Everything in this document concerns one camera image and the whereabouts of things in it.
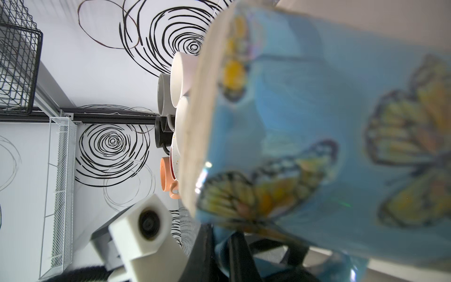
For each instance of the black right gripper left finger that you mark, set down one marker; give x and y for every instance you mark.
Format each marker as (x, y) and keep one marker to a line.
(201, 265)

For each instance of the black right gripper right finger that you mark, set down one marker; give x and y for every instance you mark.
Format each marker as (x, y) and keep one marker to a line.
(241, 262)

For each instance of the black mug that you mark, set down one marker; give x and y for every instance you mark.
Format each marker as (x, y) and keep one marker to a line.
(163, 135)

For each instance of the blue butterfly mug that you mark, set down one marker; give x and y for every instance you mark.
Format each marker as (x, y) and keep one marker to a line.
(327, 146)

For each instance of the grey mug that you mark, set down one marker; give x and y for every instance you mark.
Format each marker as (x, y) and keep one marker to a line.
(165, 106)

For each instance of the orange cream mug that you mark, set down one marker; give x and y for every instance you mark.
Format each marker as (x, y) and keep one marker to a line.
(168, 182)

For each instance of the cream white mug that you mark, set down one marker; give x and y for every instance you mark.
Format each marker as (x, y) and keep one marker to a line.
(175, 157)

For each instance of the light blue mug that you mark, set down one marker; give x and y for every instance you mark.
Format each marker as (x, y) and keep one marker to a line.
(181, 113)

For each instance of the beige plastic tray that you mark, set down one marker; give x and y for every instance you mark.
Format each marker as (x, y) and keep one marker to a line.
(422, 22)

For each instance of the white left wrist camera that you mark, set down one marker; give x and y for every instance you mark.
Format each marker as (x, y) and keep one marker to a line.
(136, 245)

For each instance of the white wire shelf basket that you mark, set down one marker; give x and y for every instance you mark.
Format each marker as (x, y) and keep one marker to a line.
(58, 224)

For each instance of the black corner frame post left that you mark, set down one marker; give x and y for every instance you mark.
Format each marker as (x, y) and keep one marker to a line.
(88, 116)

